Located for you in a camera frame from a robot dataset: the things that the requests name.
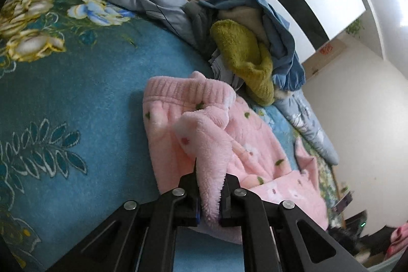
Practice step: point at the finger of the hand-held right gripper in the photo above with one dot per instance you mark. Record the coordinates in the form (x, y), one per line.
(343, 203)

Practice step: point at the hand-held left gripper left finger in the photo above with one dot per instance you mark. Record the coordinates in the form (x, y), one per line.
(190, 208)

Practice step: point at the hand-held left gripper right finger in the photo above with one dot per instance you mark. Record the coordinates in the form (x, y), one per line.
(227, 208)

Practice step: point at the pink fleece pajama pants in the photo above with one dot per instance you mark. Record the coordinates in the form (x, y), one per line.
(248, 144)

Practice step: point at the pink red cloth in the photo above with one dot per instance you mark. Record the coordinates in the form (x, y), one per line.
(398, 240)

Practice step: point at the light blue-grey garment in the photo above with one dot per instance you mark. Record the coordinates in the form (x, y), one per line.
(223, 68)

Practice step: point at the light wooden door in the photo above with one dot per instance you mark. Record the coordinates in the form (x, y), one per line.
(331, 58)

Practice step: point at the red door decoration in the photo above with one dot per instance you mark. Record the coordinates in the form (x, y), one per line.
(325, 50)

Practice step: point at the yellow-green knit sweater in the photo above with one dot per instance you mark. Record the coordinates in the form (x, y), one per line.
(242, 52)

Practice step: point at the blue floral bed sheet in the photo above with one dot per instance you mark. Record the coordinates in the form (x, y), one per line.
(79, 84)

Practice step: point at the blue denim garment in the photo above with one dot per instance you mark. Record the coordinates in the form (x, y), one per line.
(280, 39)

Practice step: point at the green hanging plant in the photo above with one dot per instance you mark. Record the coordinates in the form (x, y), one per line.
(354, 27)

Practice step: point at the dark grey garment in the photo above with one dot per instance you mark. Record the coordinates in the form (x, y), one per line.
(199, 20)

